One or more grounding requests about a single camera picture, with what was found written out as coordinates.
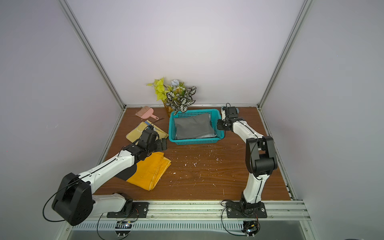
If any teal plastic laundry basket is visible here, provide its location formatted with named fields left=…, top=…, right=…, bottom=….
left=169, top=109, right=225, bottom=145

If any pale yellow pillowcase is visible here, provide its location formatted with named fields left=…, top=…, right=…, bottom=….
left=126, top=121, right=169, bottom=143

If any yellow cartoon pillowcase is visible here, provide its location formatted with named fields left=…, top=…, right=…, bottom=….
left=116, top=152, right=171, bottom=191

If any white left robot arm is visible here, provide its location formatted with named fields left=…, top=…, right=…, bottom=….
left=51, top=127, right=167, bottom=226

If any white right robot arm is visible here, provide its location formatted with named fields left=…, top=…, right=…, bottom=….
left=218, top=104, right=278, bottom=212

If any pink hand brush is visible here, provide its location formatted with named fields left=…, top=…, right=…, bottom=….
left=136, top=106, right=159, bottom=120

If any artificial potted plant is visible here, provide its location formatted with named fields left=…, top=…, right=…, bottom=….
left=146, top=78, right=197, bottom=117

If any left controller board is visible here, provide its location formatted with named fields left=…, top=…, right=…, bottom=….
left=115, top=221, right=133, bottom=239

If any controller board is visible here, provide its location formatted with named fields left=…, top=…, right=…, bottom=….
left=242, top=220, right=261, bottom=238
left=115, top=221, right=133, bottom=239

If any right controller board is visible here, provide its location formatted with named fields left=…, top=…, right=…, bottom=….
left=242, top=220, right=261, bottom=238

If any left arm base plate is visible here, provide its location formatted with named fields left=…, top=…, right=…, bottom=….
left=107, top=202, right=149, bottom=219

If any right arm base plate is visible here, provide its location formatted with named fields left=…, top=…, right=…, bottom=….
left=222, top=201, right=268, bottom=219

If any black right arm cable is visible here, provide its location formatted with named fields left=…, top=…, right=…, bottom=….
left=218, top=202, right=250, bottom=237

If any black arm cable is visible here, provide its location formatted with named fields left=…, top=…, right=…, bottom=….
left=41, top=182, right=76, bottom=223
left=218, top=202, right=250, bottom=237

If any aluminium front rail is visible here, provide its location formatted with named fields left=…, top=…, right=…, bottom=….
left=56, top=201, right=318, bottom=240

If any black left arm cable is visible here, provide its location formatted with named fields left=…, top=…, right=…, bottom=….
left=41, top=182, right=76, bottom=223

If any aluminium corner post right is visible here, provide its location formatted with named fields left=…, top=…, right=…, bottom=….
left=258, top=0, right=313, bottom=110

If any aluminium corner post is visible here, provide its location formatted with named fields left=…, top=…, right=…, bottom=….
left=258, top=0, right=313, bottom=110
left=58, top=0, right=126, bottom=110

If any aluminium corner post left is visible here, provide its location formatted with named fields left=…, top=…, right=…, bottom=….
left=58, top=0, right=126, bottom=110

